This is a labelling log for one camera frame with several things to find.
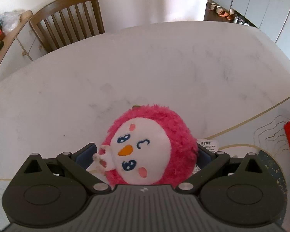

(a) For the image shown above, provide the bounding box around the pink fluffy plush toy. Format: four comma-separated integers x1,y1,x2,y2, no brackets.
93,105,197,187

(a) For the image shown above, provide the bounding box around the barcode hang tag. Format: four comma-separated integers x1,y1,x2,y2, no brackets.
192,139,218,174

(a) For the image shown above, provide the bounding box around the white side cabinet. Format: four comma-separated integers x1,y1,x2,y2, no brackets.
0,10,47,82

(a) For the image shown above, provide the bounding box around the far wooden chair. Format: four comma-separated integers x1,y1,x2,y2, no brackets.
30,0,105,53

